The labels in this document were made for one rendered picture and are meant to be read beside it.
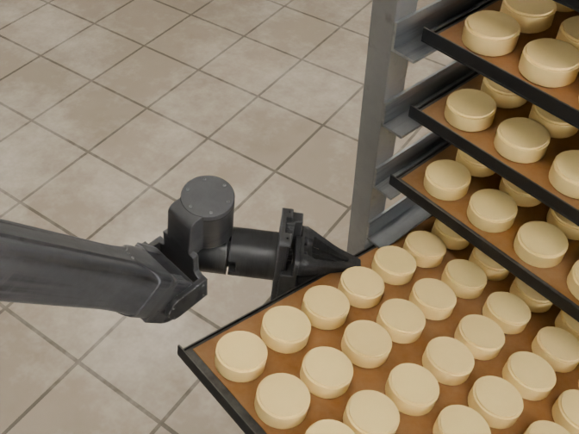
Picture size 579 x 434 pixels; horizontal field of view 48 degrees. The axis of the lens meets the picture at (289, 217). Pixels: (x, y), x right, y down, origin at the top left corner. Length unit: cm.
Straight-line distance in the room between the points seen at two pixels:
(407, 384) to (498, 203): 21
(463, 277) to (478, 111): 20
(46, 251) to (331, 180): 175
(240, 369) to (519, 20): 42
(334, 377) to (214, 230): 20
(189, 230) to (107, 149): 176
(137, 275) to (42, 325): 134
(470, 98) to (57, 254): 42
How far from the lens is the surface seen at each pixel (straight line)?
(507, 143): 66
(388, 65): 65
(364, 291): 72
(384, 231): 82
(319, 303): 70
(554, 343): 77
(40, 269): 55
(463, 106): 69
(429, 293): 75
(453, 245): 84
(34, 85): 281
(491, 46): 63
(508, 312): 77
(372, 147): 72
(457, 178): 74
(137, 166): 233
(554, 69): 61
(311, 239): 77
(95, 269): 60
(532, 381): 72
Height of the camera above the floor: 156
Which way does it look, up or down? 48 degrees down
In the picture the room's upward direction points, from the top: straight up
